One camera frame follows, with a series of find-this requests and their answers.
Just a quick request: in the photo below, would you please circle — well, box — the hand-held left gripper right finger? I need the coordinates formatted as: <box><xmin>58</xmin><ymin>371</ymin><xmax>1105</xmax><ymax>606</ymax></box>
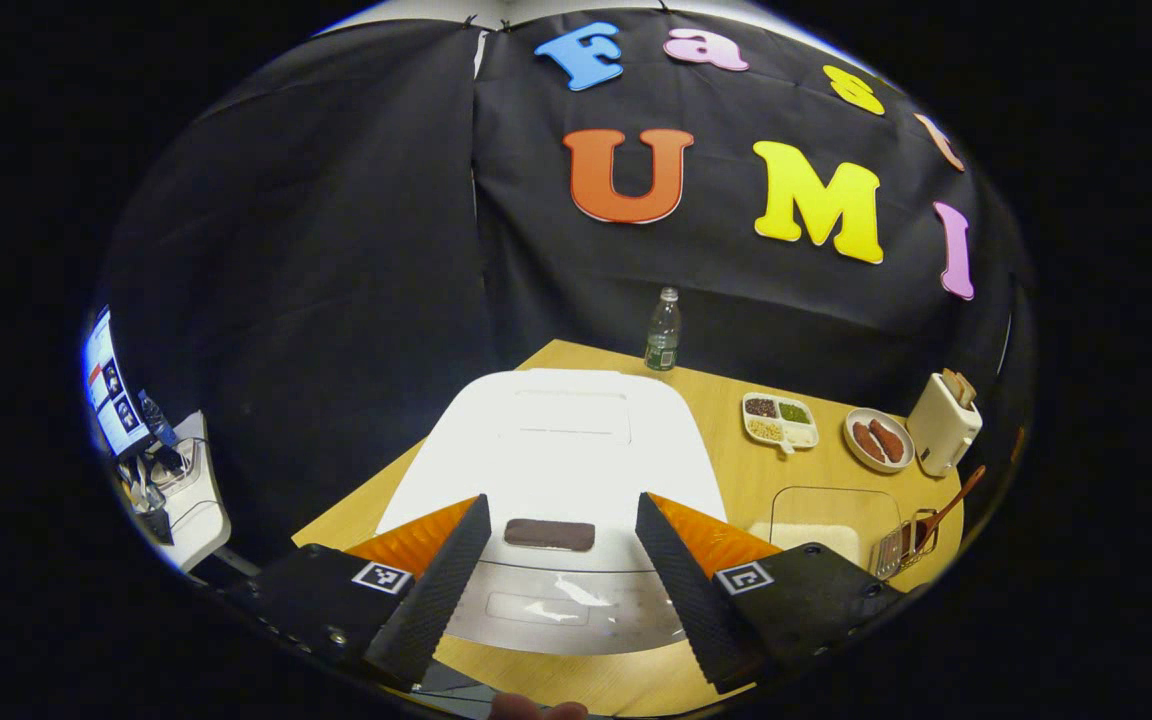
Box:
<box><xmin>634</xmin><ymin>491</ymin><xmax>907</xmax><ymax>696</ymax></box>

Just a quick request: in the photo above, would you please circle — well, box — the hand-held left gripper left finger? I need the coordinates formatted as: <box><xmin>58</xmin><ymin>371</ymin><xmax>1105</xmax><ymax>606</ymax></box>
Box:
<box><xmin>221</xmin><ymin>493</ymin><xmax>493</xmax><ymax>691</ymax></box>

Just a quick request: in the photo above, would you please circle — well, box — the white rice cooker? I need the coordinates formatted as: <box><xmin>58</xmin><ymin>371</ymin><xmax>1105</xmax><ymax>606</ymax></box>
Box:
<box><xmin>376</xmin><ymin>368</ymin><xmax>729</xmax><ymax>657</ymax></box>

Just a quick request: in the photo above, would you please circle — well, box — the brown wooden spoon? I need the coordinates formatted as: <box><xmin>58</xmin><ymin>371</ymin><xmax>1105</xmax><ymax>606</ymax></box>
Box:
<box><xmin>911</xmin><ymin>465</ymin><xmax>987</xmax><ymax>551</ymax></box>

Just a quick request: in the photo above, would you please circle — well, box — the white divided grain dish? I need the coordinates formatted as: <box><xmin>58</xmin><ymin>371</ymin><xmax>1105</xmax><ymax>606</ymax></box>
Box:
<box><xmin>741</xmin><ymin>392</ymin><xmax>821</xmax><ymax>457</ymax></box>

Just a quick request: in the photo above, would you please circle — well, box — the white round plate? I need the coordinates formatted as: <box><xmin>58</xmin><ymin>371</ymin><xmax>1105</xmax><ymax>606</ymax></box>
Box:
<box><xmin>842</xmin><ymin>407</ymin><xmax>917</xmax><ymax>474</ymax></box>

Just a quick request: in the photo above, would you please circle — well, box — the white side table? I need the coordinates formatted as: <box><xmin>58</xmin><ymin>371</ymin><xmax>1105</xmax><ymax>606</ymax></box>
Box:
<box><xmin>131</xmin><ymin>410</ymin><xmax>233</xmax><ymax>573</ymax></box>

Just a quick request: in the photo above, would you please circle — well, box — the clear plastic water bottle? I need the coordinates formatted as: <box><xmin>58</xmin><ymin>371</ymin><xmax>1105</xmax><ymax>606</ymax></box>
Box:
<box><xmin>644</xmin><ymin>287</ymin><xmax>683</xmax><ymax>373</ymax></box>

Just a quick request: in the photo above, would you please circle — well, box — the cream toaster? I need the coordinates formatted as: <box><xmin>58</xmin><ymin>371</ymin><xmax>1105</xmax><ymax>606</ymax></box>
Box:
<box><xmin>906</xmin><ymin>368</ymin><xmax>984</xmax><ymax>478</ymax></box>

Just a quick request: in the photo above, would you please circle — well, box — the black backdrop cloth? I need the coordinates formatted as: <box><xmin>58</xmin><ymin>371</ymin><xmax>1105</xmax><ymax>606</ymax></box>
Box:
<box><xmin>96</xmin><ymin>5</ymin><xmax>1032</xmax><ymax>561</ymax></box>

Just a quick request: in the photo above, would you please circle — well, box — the computer monitor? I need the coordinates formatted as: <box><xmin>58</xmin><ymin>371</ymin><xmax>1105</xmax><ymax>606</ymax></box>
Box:
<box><xmin>83</xmin><ymin>305</ymin><xmax>157</xmax><ymax>461</ymax></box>

